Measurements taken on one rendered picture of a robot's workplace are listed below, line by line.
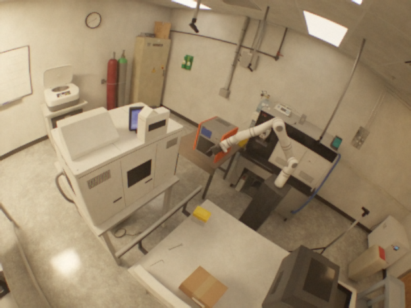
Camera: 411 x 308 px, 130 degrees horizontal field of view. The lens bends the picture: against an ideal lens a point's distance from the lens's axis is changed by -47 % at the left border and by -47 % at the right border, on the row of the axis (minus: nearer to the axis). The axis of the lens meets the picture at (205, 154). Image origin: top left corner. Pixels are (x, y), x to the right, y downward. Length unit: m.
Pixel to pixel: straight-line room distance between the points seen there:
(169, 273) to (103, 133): 0.96
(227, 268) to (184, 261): 0.31
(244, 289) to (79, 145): 1.37
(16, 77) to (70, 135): 2.81
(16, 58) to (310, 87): 5.09
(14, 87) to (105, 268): 3.21
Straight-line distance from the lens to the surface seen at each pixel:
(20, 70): 3.77
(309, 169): 2.59
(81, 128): 1.14
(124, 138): 1.21
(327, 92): 3.47
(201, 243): 1.36
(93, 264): 2.29
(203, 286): 1.10
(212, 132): 2.17
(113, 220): 1.43
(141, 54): 4.26
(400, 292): 3.30
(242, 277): 1.37
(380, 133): 3.78
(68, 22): 3.85
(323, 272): 1.38
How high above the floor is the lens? 2.11
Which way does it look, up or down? 35 degrees down
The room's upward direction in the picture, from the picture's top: 17 degrees clockwise
